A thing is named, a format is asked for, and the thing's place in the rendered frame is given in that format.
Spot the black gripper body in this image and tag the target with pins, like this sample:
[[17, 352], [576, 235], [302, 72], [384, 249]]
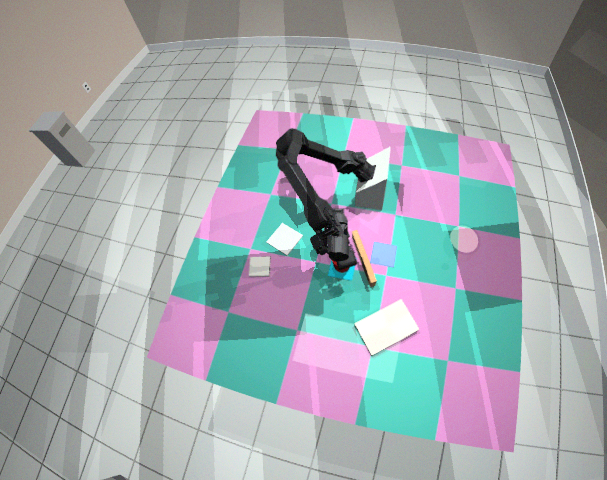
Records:
[[350, 262]]

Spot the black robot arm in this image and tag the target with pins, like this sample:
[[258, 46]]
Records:
[[318, 212]]

